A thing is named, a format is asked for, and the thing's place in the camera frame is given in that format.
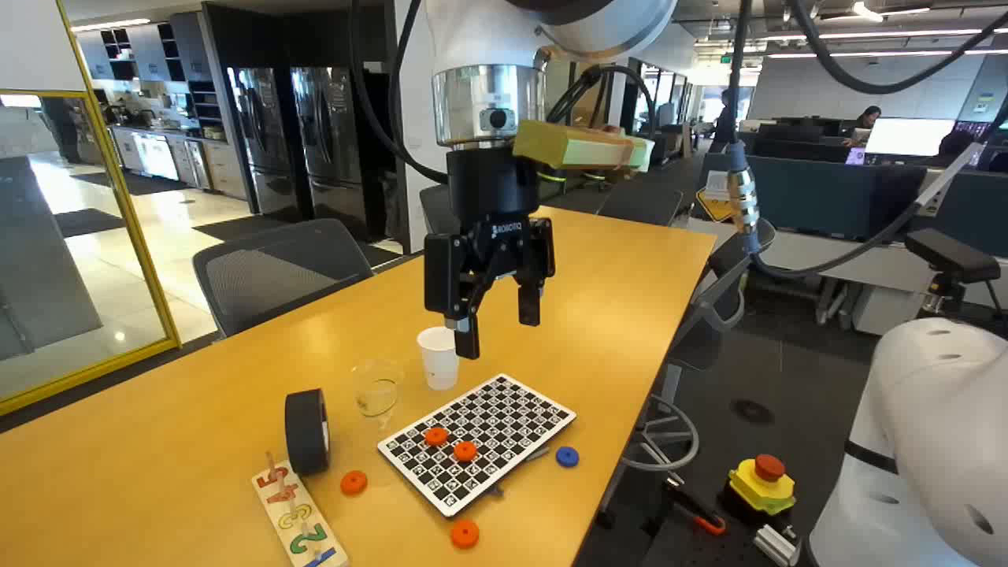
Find orange-handled black tool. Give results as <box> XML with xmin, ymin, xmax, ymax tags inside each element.
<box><xmin>663</xmin><ymin>475</ymin><xmax>731</xmax><ymax>537</ymax></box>

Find clear plastic cup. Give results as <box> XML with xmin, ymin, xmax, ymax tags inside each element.
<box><xmin>351</xmin><ymin>360</ymin><xmax>408</xmax><ymax>422</ymax></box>

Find black camera cable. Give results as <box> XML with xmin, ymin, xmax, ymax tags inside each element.
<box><xmin>541</xmin><ymin>64</ymin><xmax>636</xmax><ymax>133</ymax></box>

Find black glass-door refrigerators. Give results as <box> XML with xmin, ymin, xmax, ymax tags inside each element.
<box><xmin>224</xmin><ymin>58</ymin><xmax>373</xmax><ymax>225</ymax></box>

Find black hanging cable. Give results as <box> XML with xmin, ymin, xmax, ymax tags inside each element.
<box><xmin>719</xmin><ymin>0</ymin><xmax>757</xmax><ymax>151</ymax></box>

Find yellow emergency stop button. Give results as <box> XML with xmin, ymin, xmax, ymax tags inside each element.
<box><xmin>725</xmin><ymin>450</ymin><xmax>801</xmax><ymax>519</ymax></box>

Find white paper cup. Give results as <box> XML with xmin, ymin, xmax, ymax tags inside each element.
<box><xmin>414</xmin><ymin>323</ymin><xmax>462</xmax><ymax>393</ymax></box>

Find white monitor screen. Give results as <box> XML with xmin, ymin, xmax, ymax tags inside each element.
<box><xmin>861</xmin><ymin>115</ymin><xmax>957</xmax><ymax>160</ymax></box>

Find small silver box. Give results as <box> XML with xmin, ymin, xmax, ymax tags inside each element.
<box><xmin>754</xmin><ymin>519</ymin><xmax>804</xmax><ymax>567</ymax></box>

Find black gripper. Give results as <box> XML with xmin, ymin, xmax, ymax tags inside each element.
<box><xmin>423</xmin><ymin>144</ymin><xmax>558</xmax><ymax>363</ymax></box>

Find dark gray office chair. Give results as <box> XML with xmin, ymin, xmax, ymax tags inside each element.
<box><xmin>415</xmin><ymin>182</ymin><xmax>467</xmax><ymax>240</ymax></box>
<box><xmin>190</xmin><ymin>214</ymin><xmax>375</xmax><ymax>341</ymax></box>

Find thick black overhead cable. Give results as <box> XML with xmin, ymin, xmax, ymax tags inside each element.
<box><xmin>786</xmin><ymin>0</ymin><xmax>1008</xmax><ymax>96</ymax></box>

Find black tape roll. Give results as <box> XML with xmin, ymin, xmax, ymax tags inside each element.
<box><xmin>282</xmin><ymin>388</ymin><xmax>333</xmax><ymax>480</ymax></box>

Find white robot housing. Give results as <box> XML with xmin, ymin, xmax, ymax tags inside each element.
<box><xmin>806</xmin><ymin>314</ymin><xmax>1008</xmax><ymax>567</ymax></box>

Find black padded armrest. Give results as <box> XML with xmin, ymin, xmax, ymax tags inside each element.
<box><xmin>903</xmin><ymin>225</ymin><xmax>1003</xmax><ymax>287</ymax></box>

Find gray hose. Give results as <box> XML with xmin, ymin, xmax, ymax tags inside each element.
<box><xmin>754</xmin><ymin>136</ymin><xmax>993</xmax><ymax>282</ymax></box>

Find black-white marker checkerboard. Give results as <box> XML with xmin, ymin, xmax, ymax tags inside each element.
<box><xmin>375</xmin><ymin>370</ymin><xmax>580</xmax><ymax>519</ymax></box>

